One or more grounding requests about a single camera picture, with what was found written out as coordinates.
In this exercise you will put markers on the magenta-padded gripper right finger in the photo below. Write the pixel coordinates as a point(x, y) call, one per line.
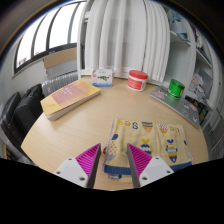
point(150, 168)

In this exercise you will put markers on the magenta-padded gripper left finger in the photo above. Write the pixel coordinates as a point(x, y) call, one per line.
point(73, 168)

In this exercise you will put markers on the yellow fish-print towel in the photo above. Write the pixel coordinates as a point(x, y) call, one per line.
point(156, 140)

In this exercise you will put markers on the grey laptop with stickers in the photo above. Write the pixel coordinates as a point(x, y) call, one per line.
point(180, 106)

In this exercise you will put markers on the yellow and orange book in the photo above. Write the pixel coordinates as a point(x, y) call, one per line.
point(70, 96)

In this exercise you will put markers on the black bag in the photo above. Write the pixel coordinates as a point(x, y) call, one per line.
point(23, 113)

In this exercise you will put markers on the white ribbed radiator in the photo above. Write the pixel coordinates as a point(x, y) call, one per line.
point(58, 83)
point(217, 135)

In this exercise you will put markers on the green metal can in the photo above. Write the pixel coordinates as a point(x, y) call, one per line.
point(176, 89)

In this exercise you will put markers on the white jar with red lid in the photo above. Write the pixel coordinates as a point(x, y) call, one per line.
point(137, 81)

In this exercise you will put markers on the small white cardboard box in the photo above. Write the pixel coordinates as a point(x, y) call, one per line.
point(102, 78)

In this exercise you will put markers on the tan wooden board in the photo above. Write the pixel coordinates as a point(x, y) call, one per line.
point(60, 58)

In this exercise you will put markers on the white shelf unit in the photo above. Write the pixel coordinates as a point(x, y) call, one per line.
point(200, 56)

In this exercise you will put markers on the white curtain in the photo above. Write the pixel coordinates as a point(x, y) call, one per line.
point(126, 36)

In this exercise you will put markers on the dark-framed window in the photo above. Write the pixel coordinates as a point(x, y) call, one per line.
point(50, 30)

